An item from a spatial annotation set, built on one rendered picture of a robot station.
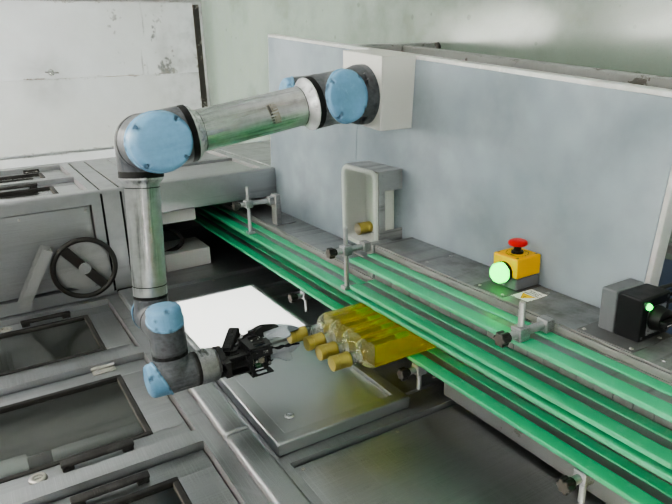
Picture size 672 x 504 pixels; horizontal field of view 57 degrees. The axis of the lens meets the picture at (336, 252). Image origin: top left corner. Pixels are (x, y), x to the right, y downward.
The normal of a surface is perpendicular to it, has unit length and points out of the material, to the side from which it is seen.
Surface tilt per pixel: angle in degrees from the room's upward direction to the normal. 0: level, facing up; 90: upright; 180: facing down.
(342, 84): 97
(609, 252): 0
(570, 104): 0
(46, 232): 90
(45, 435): 90
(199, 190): 90
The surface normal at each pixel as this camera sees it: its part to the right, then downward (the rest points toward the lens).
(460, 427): -0.04, -0.95
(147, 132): 0.38, 0.20
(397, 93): 0.51, 0.34
